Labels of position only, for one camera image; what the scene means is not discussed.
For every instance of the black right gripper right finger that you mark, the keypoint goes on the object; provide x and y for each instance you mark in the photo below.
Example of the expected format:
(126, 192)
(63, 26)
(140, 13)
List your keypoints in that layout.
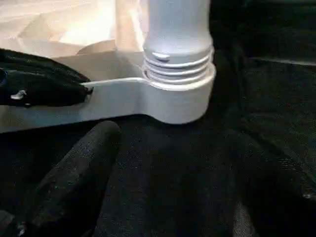
(284, 197)

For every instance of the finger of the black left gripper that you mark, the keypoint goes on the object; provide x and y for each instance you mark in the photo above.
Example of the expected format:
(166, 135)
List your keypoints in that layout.
(49, 95)
(37, 66)

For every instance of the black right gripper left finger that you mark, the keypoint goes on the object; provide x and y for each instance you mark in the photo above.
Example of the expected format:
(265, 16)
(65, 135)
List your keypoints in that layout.
(71, 187)

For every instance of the white plastic table top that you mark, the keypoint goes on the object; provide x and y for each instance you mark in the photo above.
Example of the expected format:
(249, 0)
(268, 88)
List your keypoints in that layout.
(74, 29)

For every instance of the white plastic table leg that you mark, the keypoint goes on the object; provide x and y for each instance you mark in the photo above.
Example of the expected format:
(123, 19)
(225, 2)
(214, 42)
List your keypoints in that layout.
(177, 29)

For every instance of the black work mat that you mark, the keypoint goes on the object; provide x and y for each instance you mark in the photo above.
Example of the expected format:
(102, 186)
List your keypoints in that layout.
(259, 123)

